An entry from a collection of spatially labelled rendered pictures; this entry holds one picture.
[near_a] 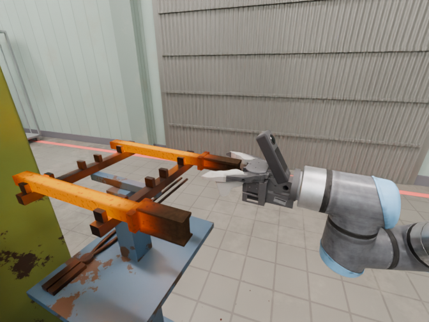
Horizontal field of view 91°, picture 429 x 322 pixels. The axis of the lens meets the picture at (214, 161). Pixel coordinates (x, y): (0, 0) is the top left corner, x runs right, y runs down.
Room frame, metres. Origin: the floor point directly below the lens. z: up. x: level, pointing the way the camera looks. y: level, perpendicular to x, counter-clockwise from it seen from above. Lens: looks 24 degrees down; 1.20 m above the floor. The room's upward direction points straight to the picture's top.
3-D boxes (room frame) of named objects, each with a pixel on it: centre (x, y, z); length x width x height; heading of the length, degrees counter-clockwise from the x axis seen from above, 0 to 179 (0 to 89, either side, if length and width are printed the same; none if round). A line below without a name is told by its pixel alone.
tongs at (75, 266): (0.60, 0.26, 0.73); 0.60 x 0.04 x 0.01; 156
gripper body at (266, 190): (0.42, -0.13, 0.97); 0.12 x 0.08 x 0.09; 65
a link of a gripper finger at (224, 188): (0.41, -0.02, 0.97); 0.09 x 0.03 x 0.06; 101
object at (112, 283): (0.45, 0.22, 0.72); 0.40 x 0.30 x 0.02; 156
